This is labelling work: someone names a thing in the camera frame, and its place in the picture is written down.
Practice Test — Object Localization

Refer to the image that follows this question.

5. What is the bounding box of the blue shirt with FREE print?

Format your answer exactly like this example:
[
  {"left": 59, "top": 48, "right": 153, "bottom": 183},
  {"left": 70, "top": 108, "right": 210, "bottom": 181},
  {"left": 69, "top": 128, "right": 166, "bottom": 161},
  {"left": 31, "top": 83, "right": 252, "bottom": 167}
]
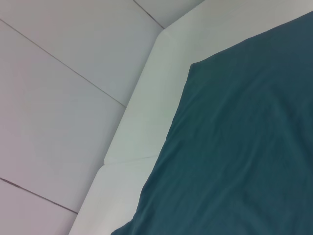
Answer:
[{"left": 110, "top": 11, "right": 313, "bottom": 235}]

